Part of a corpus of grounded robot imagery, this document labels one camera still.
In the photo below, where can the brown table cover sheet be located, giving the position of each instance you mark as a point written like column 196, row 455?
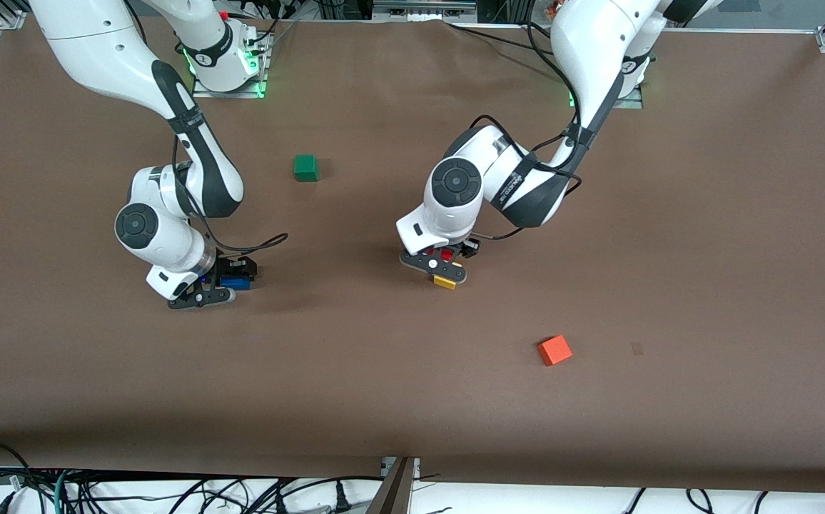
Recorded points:
column 412, row 400

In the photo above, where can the blue wooden block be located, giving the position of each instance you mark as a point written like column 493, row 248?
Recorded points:
column 236, row 283

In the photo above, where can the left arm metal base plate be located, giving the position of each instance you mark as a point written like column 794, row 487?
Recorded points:
column 634, row 104

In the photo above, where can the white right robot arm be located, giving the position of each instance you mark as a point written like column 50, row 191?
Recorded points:
column 98, row 43

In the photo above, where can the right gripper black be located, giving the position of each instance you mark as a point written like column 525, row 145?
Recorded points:
column 230, row 266

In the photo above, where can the yellow wooden block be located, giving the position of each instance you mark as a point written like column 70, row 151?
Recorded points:
column 445, row 283

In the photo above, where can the dark slanted post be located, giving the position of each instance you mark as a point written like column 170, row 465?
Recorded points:
column 395, row 494

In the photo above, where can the grey power strip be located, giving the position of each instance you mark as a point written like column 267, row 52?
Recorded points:
column 423, row 8

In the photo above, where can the black power plug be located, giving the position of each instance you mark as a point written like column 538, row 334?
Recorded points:
column 342, row 500

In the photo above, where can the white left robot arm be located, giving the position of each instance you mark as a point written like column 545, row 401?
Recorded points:
column 591, row 43

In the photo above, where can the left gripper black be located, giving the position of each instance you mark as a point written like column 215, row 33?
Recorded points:
column 467, row 249

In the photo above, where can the red wooden block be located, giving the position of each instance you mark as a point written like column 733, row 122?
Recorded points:
column 447, row 253

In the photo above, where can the silver post bracket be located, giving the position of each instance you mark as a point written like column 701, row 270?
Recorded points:
column 387, row 465

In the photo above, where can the green wooden block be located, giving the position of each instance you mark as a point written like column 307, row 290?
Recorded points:
column 305, row 168

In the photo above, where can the orange wooden block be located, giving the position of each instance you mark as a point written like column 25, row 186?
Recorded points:
column 555, row 350

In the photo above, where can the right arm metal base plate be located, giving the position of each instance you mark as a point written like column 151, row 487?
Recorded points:
column 255, row 89

